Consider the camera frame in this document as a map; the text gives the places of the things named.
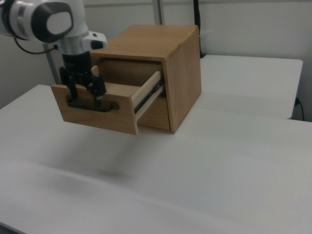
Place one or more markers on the grey metal partition post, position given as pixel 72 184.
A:
pixel 52 68

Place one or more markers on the oak wooden closed drawer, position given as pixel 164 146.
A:
pixel 156 114

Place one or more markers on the oak wooden sliding drawer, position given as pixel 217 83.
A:
pixel 102 114

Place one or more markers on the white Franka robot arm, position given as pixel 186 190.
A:
pixel 41 19

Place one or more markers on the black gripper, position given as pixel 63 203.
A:
pixel 76 65

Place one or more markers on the oak wooden drawer cabinet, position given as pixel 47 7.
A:
pixel 182 73

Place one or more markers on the black metal drawer slide rail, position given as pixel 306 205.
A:
pixel 148 96

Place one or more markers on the black vertical pole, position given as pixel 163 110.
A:
pixel 197 22

